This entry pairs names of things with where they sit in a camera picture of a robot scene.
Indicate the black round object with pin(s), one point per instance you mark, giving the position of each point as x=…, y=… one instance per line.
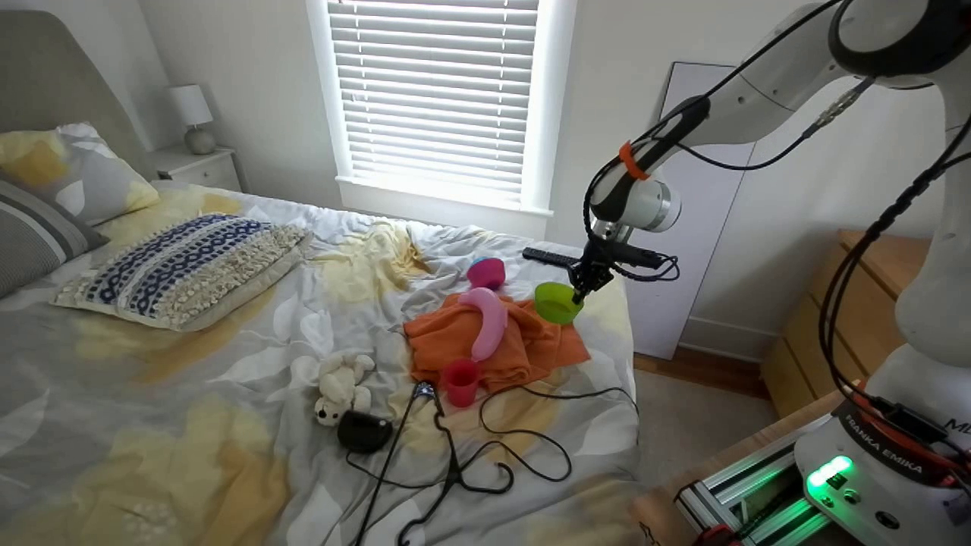
x=363, y=431

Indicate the white nightstand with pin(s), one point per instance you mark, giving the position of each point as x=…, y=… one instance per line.
x=214, y=170

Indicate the grey striped pillow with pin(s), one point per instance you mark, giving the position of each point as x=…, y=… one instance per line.
x=36, y=238

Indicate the white window blinds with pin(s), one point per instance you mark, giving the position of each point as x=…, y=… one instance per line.
x=435, y=93

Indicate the blue white patterned pillow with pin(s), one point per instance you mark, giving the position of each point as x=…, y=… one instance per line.
x=188, y=274

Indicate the white plush toy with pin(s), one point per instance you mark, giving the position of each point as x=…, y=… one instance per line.
x=339, y=384

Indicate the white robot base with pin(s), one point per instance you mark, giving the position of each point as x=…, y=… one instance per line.
x=894, y=463

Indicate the orange cloth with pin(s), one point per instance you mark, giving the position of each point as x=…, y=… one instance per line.
x=527, y=350

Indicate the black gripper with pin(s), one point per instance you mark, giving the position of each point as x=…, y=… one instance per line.
x=590, y=271

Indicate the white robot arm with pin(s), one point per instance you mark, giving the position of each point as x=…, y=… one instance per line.
x=871, y=41

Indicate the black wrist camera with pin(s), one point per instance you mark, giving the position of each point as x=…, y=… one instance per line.
x=619, y=259

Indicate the white yellow floral bedspread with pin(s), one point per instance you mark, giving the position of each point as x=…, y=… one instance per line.
x=115, y=433

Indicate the grey upholstered headboard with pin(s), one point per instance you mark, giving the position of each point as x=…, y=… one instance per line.
x=46, y=81

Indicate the red plastic cup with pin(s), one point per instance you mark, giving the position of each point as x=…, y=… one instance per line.
x=458, y=384

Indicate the white table lamp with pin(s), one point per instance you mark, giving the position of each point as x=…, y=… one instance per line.
x=196, y=116

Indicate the white panel board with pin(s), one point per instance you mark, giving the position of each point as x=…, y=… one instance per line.
x=660, y=311

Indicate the grey yellow pillow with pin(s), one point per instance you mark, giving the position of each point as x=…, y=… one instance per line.
x=75, y=169

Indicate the wooden dresser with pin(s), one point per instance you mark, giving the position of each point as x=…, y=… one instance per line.
x=865, y=332

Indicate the magenta plastic cup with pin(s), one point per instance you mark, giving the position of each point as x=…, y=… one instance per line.
x=487, y=274

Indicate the pink curved plastic toy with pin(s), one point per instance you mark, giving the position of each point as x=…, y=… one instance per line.
x=492, y=321

